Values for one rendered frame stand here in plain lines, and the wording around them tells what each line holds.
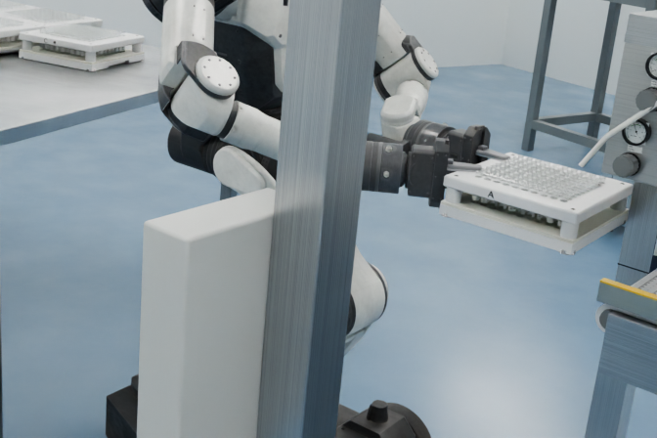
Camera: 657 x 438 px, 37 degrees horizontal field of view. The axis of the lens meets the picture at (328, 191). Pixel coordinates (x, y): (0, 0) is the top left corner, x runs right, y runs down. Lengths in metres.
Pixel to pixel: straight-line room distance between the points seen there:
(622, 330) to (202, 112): 0.74
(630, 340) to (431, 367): 1.52
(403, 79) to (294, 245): 1.26
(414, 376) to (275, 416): 1.95
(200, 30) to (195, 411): 0.88
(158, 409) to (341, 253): 0.23
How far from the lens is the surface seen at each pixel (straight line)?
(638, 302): 1.52
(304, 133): 0.89
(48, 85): 2.52
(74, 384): 2.81
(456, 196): 1.67
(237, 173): 2.00
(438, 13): 7.91
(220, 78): 1.60
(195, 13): 1.71
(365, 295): 1.96
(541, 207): 1.60
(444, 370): 3.01
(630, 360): 1.56
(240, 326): 0.95
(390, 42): 2.16
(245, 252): 0.92
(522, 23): 8.37
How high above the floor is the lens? 1.38
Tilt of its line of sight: 18 degrees down
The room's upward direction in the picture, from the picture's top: 5 degrees clockwise
